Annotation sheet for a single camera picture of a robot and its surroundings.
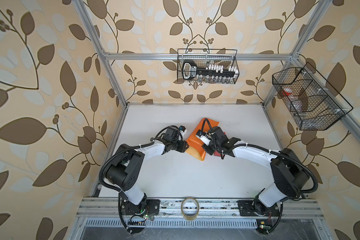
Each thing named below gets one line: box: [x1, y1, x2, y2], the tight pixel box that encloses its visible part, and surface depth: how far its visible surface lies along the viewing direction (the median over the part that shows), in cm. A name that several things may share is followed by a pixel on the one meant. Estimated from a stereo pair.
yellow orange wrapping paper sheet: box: [186, 118, 219, 161], surface depth 93 cm
